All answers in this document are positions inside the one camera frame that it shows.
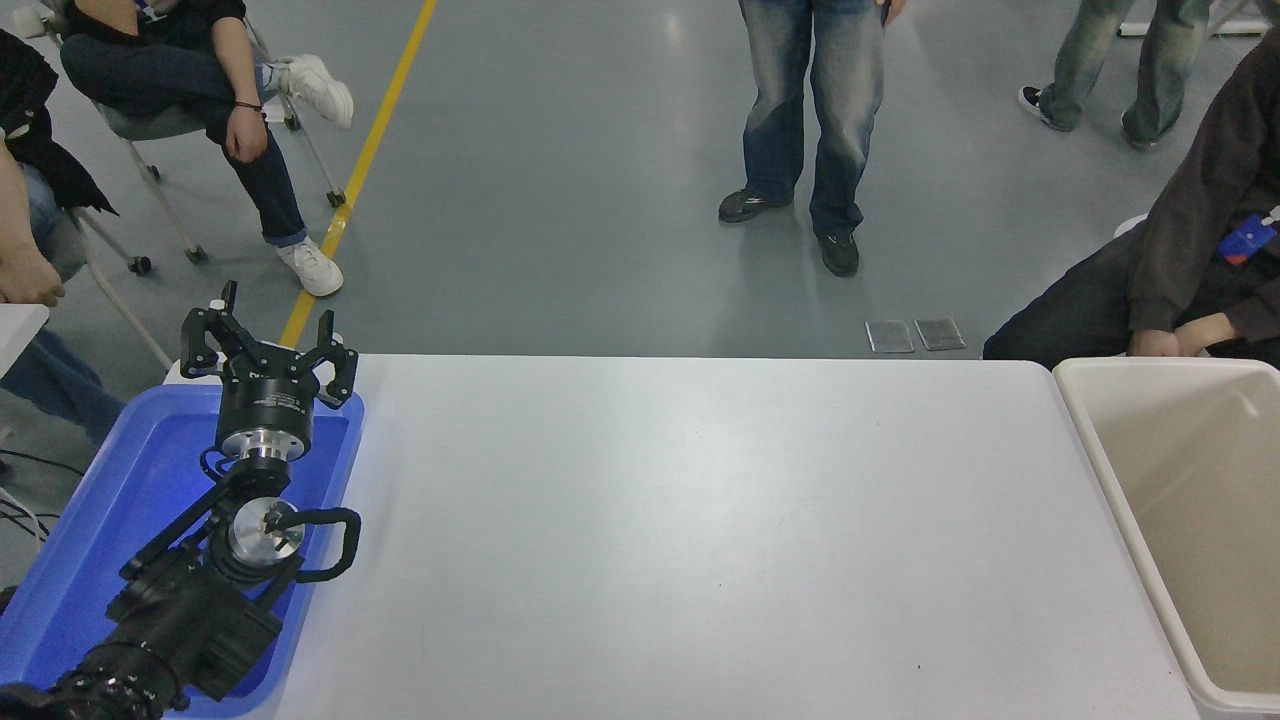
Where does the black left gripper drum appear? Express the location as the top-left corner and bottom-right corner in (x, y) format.
(218, 343), (323, 437)

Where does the person's hand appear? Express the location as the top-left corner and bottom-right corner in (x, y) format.
(0, 240), (66, 306)

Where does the seated person's hand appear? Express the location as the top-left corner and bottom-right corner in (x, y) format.
(225, 105), (269, 164)

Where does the grey wheeled chair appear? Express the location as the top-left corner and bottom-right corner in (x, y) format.
(45, 205), (176, 371)
(20, 10), (348, 266)

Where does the white side table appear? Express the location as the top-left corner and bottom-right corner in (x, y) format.
(0, 303), (51, 376)

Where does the blue plastic tray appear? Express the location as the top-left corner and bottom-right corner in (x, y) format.
(0, 383), (366, 719)

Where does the person at table edge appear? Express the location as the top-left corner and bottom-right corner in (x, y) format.
(0, 30), (126, 441)

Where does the seated person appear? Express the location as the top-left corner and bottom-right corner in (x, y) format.
(40, 0), (355, 298)

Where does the standing person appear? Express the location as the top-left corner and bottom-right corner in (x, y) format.
(718, 0), (906, 279)

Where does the walking person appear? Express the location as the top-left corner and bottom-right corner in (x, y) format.
(1018, 0), (1213, 153)

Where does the crouching person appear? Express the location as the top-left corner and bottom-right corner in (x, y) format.
(983, 30), (1280, 369)

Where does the large pale plastic bin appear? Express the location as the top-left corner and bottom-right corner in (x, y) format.
(1052, 357), (1280, 720)

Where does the blue badge card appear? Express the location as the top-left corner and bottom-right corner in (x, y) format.
(1217, 214), (1279, 266)

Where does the black floor cable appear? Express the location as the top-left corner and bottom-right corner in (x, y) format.
(0, 450), (86, 479)

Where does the white floor cable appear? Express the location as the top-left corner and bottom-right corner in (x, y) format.
(0, 488), (53, 543)

